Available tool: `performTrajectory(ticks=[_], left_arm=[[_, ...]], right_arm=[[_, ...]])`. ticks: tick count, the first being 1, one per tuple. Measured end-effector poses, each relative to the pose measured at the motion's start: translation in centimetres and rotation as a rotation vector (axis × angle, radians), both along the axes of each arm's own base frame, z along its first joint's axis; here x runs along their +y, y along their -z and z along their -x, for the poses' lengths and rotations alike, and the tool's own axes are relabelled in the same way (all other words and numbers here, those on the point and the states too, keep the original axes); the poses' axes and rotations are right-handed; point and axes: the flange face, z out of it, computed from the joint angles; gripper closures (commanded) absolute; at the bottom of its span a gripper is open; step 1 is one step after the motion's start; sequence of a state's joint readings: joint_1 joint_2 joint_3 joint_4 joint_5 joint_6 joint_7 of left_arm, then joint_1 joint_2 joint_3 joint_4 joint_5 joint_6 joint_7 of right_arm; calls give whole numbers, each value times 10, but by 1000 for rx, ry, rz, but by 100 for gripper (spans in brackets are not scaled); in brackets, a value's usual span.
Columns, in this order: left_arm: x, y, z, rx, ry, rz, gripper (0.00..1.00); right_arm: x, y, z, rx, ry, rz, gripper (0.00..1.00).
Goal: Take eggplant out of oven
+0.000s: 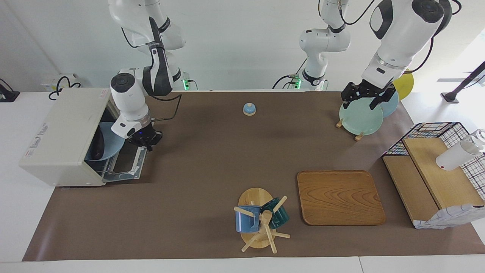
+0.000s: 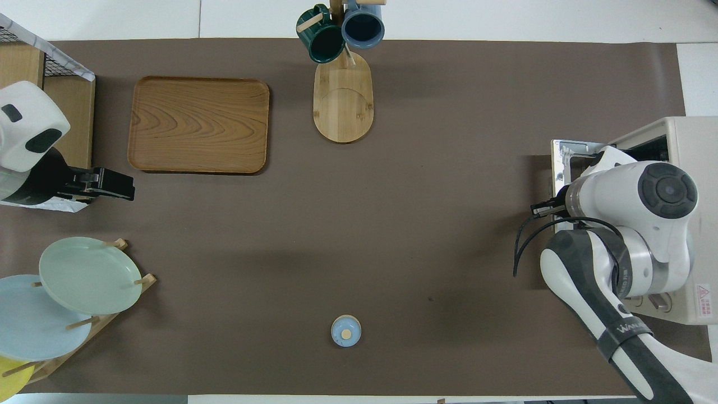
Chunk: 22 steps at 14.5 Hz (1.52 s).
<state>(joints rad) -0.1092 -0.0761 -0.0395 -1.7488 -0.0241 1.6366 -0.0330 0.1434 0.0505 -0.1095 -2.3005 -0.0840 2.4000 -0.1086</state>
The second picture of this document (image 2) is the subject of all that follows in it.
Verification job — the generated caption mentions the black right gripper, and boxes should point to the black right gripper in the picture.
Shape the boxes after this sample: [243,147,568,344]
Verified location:
[531,188,569,220]

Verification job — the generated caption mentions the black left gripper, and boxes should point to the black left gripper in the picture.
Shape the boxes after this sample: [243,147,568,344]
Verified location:
[8,147,136,206]

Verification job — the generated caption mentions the glass oven door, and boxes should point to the glass oven door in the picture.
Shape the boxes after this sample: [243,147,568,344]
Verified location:
[551,139,613,226]

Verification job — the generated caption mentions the cream toaster oven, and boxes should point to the cream toaster oven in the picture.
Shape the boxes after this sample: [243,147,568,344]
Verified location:
[609,117,718,325]

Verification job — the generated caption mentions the light green plate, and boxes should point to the light green plate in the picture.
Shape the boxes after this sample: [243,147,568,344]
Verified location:
[39,237,143,316]

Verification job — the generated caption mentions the rectangular wooden tray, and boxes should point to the rectangular wooden tray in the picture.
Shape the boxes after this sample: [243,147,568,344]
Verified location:
[127,76,270,175]

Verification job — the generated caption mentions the wooden plate rack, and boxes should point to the wooden plate rack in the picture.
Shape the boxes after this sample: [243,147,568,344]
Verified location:
[0,238,157,385]

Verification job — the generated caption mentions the light blue plate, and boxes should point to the light blue plate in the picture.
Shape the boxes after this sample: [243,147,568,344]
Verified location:
[0,274,94,362]

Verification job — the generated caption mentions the brown table mat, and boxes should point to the brown table mat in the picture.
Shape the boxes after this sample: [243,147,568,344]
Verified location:
[0,38,712,396]

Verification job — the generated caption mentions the yellow plate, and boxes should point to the yellow plate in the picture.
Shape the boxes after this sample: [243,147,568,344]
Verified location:
[0,355,36,397]

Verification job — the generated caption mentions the wooden mug tree stand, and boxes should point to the wooden mug tree stand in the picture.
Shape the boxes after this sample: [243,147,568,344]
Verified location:
[296,0,388,144]

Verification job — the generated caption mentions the blue lid with wooden knob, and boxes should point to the blue lid with wooden knob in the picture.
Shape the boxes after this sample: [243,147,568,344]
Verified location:
[330,315,362,348]

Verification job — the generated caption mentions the dark green mug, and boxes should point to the dark green mug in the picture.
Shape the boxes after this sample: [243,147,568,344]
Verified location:
[296,4,346,63]

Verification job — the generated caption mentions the blue mug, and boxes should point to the blue mug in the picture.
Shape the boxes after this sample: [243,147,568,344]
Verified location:
[341,0,386,49]

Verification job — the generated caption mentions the wooden wire shelf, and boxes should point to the wooden wire shelf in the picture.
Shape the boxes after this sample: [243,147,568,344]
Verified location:
[0,42,96,170]

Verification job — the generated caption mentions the black wire basket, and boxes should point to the black wire basket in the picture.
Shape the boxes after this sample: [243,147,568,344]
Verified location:
[0,25,95,82]

